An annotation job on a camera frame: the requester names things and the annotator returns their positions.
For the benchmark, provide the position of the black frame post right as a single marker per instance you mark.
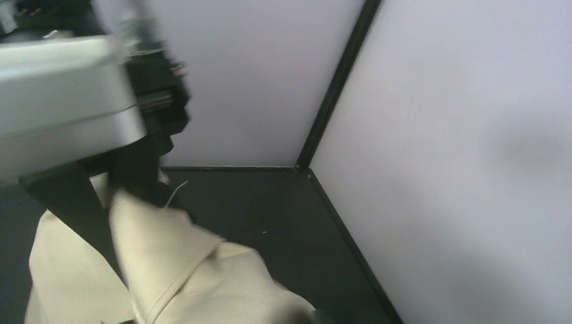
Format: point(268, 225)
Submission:
point(342, 72)

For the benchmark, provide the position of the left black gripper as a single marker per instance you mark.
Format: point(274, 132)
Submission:
point(161, 96)

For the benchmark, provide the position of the beige canvas backpack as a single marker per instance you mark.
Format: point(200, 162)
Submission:
point(170, 271)

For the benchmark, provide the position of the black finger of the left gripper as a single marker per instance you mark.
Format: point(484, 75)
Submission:
point(67, 192)

